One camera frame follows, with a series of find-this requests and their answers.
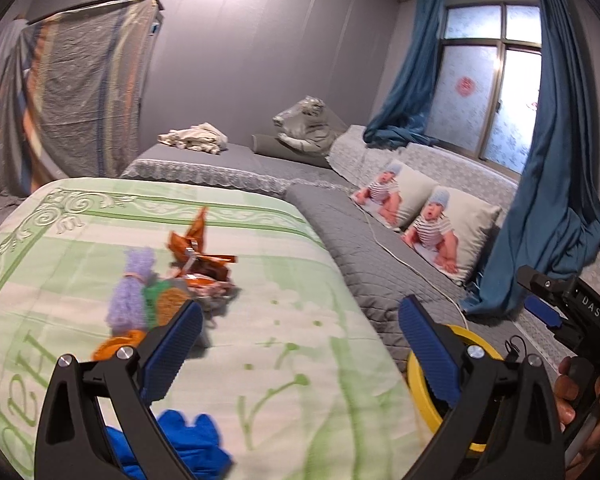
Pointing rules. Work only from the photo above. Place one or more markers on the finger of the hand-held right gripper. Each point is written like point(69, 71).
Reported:
point(542, 311)
point(547, 282)

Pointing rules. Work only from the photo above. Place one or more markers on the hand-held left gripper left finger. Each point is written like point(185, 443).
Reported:
point(172, 355)

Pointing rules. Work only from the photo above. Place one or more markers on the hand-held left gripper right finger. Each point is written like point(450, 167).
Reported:
point(430, 355)

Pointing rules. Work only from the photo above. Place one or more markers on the yellow rimmed trash bin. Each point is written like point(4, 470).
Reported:
point(417, 400)

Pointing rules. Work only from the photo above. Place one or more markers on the green snack packet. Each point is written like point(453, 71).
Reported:
point(165, 302)

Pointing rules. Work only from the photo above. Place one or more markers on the orange plastic bag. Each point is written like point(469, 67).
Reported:
point(110, 347)

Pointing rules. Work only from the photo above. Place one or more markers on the brown white snack wrapper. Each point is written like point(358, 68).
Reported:
point(210, 287)

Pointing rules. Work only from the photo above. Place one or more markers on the purple foam fruit net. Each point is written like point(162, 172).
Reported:
point(130, 290)

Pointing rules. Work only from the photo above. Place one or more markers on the orange foil wrapper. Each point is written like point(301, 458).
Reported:
point(192, 240)

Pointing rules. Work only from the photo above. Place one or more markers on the person's right hand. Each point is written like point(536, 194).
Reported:
point(565, 390)

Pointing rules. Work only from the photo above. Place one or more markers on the blue curtain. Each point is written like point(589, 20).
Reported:
point(555, 185)
point(415, 60)

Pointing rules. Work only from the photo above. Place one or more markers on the baby print pillow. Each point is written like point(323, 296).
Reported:
point(405, 185)
point(460, 230)

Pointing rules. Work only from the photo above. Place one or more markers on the green floral blanket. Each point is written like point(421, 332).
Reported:
point(280, 310)

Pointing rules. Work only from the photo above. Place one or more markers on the grey quilted mattress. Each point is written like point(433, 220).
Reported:
point(360, 250)

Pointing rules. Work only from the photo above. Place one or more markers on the frosted glass window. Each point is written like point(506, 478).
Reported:
point(470, 125)

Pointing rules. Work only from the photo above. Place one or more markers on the grey mattress with lace trim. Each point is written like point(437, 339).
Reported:
point(245, 160)

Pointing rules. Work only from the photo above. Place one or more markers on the red paper window decal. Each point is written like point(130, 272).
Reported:
point(465, 86)

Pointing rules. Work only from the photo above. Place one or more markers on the cream cloth pile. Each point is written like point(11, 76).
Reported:
point(195, 136)

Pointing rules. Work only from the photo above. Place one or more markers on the grey bolster pillow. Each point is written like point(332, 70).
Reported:
point(270, 147)

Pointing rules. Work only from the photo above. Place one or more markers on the white tiger plush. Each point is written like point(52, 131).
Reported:
point(305, 125)

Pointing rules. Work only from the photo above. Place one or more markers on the striped grey sheet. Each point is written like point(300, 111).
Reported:
point(80, 85)

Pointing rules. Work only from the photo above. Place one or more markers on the grey hanging cloth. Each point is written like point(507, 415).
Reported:
point(0, 85)

